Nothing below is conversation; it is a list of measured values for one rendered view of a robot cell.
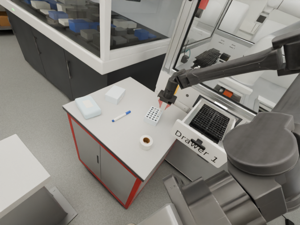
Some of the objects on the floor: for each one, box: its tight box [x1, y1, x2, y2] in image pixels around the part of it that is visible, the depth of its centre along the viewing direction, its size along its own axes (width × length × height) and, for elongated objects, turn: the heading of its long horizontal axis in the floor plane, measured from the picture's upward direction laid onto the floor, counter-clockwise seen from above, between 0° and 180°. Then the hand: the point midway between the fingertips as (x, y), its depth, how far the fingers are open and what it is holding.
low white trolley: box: [63, 77, 188, 209], centre depth 116 cm, size 58×62×76 cm
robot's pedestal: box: [0, 134, 78, 225], centre depth 75 cm, size 30×30×76 cm
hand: (163, 107), depth 84 cm, fingers open, 3 cm apart
